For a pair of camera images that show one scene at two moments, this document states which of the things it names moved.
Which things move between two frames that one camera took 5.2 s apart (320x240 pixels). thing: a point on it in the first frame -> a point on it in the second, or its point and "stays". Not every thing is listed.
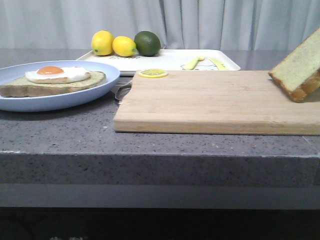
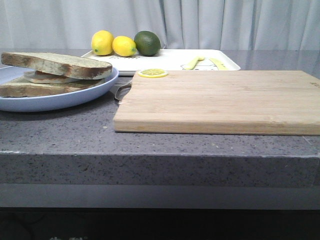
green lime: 147,44 stays
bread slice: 299,73 -> 55,65
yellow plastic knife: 220,65 stays
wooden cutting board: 240,102 stays
